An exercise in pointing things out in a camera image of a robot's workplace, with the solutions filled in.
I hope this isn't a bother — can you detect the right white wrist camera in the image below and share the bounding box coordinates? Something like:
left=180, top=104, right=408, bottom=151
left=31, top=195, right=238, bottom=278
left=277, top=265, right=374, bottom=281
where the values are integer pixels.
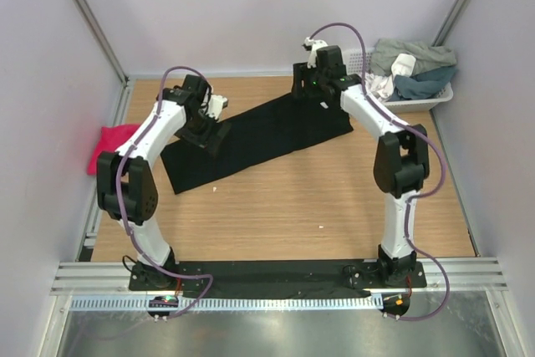
left=303, top=37, right=328, bottom=69

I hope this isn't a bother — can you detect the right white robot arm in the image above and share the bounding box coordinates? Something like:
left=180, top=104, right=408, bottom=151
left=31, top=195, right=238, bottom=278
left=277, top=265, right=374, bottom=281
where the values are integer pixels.
left=292, top=39, right=430, bottom=287

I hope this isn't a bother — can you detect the teal blue t shirt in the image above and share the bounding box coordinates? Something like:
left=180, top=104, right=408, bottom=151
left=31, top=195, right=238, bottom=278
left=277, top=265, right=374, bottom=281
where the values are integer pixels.
left=391, top=66, right=458, bottom=100

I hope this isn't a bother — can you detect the slotted cable duct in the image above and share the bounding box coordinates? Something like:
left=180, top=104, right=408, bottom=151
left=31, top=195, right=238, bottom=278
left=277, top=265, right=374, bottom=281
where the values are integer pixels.
left=70, top=293, right=383, bottom=313

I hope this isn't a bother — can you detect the white t shirt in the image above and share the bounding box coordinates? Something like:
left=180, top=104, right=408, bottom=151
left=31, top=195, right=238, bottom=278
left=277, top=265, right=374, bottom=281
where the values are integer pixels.
left=364, top=54, right=416, bottom=103

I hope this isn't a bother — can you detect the white laundry basket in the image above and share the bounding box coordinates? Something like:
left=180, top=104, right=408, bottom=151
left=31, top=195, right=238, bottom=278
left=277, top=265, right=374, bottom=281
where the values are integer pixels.
left=342, top=48, right=455, bottom=114

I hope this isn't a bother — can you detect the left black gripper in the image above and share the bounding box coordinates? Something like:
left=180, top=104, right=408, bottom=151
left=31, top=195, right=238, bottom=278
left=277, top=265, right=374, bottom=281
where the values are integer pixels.
left=176, top=109, right=230, bottom=157

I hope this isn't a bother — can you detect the grey t shirt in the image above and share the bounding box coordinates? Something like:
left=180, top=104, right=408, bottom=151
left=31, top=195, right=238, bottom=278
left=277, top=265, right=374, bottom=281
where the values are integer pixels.
left=369, top=38, right=457, bottom=76

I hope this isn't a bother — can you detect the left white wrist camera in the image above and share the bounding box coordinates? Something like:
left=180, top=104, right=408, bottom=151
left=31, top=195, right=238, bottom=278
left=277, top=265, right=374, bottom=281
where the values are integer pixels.
left=205, top=94, right=228, bottom=120

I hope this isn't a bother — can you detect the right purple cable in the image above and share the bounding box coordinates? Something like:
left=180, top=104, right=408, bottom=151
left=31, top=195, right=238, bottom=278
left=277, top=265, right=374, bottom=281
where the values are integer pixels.
left=308, top=23, right=451, bottom=324

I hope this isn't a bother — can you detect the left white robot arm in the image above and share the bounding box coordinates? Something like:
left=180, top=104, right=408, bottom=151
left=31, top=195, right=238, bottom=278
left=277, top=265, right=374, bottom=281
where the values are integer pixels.
left=96, top=74, right=230, bottom=291

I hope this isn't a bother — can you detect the black t shirt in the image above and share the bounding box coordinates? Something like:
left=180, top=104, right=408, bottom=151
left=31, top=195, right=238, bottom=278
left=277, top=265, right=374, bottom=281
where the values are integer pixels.
left=160, top=94, right=353, bottom=194

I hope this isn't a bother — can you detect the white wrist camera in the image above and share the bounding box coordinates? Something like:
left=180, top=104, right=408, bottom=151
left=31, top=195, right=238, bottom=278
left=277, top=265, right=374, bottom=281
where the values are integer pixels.
left=303, top=37, right=328, bottom=69
left=205, top=94, right=228, bottom=120

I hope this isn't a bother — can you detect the aluminium frame rail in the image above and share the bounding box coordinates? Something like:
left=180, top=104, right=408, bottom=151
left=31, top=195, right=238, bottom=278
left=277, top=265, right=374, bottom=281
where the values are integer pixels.
left=52, top=258, right=507, bottom=298

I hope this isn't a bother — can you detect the folded pink t shirt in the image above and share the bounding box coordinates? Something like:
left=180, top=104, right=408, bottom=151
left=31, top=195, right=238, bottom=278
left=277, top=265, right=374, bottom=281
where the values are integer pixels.
left=86, top=124, right=140, bottom=176

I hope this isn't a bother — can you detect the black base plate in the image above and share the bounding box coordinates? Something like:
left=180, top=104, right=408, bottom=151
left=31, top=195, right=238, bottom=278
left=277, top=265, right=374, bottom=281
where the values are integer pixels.
left=128, top=258, right=427, bottom=300

